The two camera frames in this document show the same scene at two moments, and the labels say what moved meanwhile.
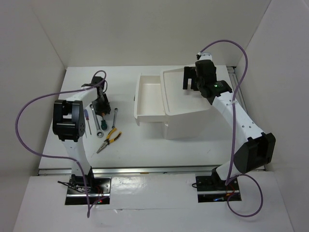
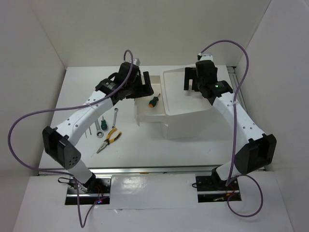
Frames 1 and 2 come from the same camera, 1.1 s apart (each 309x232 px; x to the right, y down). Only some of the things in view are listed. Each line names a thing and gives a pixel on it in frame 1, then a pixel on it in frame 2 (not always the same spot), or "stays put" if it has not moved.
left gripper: (105, 107) to (143, 90)
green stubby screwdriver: (104, 124) stays put
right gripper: (189, 72) stays put
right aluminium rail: (232, 76) stays put
